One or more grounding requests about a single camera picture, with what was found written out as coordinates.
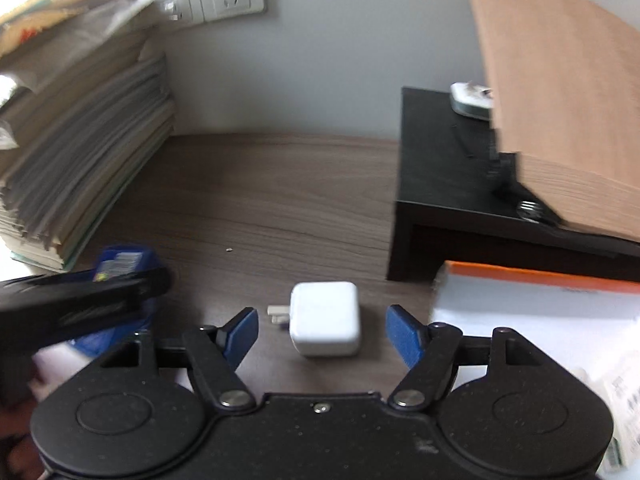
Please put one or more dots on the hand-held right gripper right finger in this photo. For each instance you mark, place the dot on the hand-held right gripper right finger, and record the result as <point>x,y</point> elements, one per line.
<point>405,335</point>

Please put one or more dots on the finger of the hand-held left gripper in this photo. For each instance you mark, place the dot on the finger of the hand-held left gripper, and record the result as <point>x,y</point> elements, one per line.
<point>152,285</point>

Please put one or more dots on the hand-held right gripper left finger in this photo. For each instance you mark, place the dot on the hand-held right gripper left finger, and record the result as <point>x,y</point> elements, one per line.
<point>242,335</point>

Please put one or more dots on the blue and red card box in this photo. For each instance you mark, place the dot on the blue and red card box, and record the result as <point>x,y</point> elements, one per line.
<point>122,260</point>

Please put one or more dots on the white charger cube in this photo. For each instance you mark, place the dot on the white charger cube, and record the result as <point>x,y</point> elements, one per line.
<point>325,317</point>

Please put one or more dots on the orange and white cardboard box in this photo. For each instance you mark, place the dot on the orange and white cardboard box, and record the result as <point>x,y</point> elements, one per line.
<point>520,320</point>

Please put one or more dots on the person's left hand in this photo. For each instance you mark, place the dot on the person's left hand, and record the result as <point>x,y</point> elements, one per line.
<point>15,440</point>

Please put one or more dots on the black desk riser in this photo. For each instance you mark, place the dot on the black desk riser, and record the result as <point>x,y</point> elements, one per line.
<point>440,170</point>

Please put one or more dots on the stack of books and papers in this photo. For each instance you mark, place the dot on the stack of books and papers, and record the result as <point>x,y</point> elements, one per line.
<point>75,125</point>

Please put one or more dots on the black corner clip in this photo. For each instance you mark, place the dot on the black corner clip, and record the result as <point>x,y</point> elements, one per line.
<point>520,195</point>

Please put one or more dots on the small white device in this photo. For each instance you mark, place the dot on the small white device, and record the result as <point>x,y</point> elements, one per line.
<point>467,101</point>

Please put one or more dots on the wooden reading board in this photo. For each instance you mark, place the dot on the wooden reading board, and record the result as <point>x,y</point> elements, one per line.
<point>565,90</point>

